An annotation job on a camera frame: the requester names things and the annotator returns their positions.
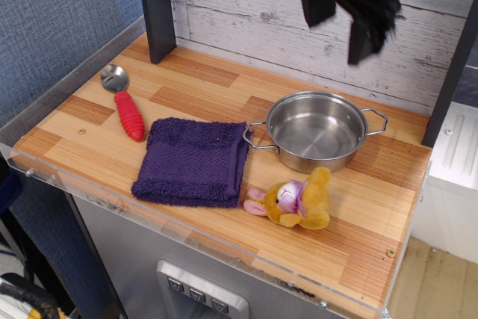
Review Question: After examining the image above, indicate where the dark left support post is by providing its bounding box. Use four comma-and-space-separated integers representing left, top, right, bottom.
141, 0, 176, 64

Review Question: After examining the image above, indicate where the yellow plush bunny toy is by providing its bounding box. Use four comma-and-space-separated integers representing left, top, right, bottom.
243, 167, 331, 230

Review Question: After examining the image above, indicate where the purple folded towel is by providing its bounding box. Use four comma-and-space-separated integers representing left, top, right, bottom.
131, 117, 249, 208

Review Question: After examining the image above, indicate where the silver dispenser button panel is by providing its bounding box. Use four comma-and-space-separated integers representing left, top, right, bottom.
156, 260, 249, 318

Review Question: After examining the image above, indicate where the stainless toy fridge cabinet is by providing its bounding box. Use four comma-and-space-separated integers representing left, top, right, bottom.
72, 195, 352, 319

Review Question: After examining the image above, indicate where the dark support post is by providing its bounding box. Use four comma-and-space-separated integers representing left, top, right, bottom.
421, 0, 477, 147
141, 0, 176, 64

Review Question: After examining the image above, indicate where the clear acrylic edge guard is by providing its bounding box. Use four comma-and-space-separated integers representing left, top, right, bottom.
1, 136, 431, 318

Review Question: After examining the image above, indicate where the red handled metal scoop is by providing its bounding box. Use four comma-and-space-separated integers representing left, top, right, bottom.
100, 64, 146, 142

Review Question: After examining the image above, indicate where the stainless steel pot bowl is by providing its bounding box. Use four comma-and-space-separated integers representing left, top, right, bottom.
243, 90, 388, 173

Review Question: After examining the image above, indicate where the yellow cloth item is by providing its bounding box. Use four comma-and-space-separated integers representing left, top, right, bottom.
27, 307, 65, 319

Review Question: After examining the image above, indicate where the white toy sink counter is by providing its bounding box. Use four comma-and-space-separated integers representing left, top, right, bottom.
412, 102, 477, 263

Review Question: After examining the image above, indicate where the dark right support post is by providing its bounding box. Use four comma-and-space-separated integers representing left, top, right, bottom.
421, 0, 477, 147

